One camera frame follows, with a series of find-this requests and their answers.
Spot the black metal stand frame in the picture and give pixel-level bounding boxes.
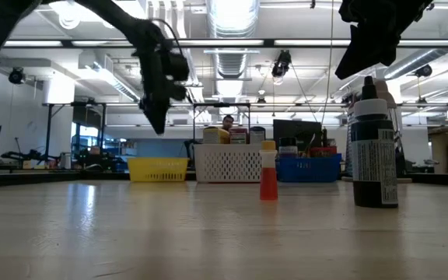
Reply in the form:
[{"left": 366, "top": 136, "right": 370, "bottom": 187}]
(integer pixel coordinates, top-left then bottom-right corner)
[{"left": 41, "top": 101, "right": 108, "bottom": 164}]

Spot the large dark bottle white cap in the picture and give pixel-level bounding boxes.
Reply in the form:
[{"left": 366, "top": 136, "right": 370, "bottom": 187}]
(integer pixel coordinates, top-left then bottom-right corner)
[{"left": 349, "top": 75, "right": 399, "bottom": 209}]

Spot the purple-label spice jar black lid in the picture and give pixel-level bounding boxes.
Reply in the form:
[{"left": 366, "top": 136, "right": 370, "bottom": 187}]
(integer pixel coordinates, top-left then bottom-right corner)
[{"left": 278, "top": 136, "right": 298, "bottom": 159}]

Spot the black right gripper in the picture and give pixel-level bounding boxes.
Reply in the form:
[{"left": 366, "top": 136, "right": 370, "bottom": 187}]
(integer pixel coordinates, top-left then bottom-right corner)
[{"left": 334, "top": 0, "right": 435, "bottom": 81}]

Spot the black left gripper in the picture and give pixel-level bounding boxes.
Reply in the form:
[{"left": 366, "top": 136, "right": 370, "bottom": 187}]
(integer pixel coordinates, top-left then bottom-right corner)
[{"left": 132, "top": 23, "right": 170, "bottom": 136}]

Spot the silver ventilation duct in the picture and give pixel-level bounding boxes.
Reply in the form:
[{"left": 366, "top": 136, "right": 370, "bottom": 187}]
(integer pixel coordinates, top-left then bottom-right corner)
[{"left": 206, "top": 0, "right": 262, "bottom": 102}]

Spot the black ceiling spotlight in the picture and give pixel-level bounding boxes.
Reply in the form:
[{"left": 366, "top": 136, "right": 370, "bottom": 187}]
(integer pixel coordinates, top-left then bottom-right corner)
[
  {"left": 8, "top": 67, "right": 26, "bottom": 86},
  {"left": 271, "top": 49, "right": 293, "bottom": 79},
  {"left": 414, "top": 64, "right": 434, "bottom": 79}
]

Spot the blue Frosted Flakes box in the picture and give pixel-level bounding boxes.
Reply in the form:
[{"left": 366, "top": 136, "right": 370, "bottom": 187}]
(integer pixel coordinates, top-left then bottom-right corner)
[{"left": 249, "top": 126, "right": 267, "bottom": 145}]

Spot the white plastic basket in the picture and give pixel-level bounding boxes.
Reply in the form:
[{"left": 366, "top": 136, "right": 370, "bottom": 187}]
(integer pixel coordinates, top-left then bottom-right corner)
[{"left": 193, "top": 143, "right": 264, "bottom": 184}]

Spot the blue plastic basket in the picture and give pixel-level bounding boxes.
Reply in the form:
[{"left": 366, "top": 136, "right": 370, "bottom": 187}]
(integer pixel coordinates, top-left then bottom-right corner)
[{"left": 276, "top": 153, "right": 342, "bottom": 184}]

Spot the black overhead light bar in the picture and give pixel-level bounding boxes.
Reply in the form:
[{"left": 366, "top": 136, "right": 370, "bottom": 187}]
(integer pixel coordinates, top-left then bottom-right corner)
[{"left": 2, "top": 37, "right": 448, "bottom": 49}]

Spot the person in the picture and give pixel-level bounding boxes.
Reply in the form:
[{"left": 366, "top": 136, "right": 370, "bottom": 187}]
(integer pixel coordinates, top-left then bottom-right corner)
[
  {"left": 221, "top": 114, "right": 236, "bottom": 132},
  {"left": 76, "top": 144, "right": 110, "bottom": 171}
]

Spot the purple Raisin Bran box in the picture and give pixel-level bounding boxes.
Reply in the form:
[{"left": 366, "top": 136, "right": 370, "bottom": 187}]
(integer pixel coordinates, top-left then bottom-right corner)
[{"left": 229, "top": 128, "right": 248, "bottom": 145}]

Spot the red dropper bottle yellow cap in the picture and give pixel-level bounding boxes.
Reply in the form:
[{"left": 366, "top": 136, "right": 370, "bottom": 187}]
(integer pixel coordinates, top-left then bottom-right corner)
[{"left": 259, "top": 140, "right": 279, "bottom": 201}]

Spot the yellow plastic basket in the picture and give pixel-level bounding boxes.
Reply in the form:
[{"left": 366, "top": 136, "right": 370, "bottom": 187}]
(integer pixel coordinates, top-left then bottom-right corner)
[{"left": 126, "top": 157, "right": 190, "bottom": 183}]

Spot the yellow Corn Pops box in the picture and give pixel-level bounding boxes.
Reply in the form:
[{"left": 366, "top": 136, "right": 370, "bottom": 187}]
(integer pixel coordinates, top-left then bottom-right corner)
[{"left": 202, "top": 127, "right": 231, "bottom": 145}]

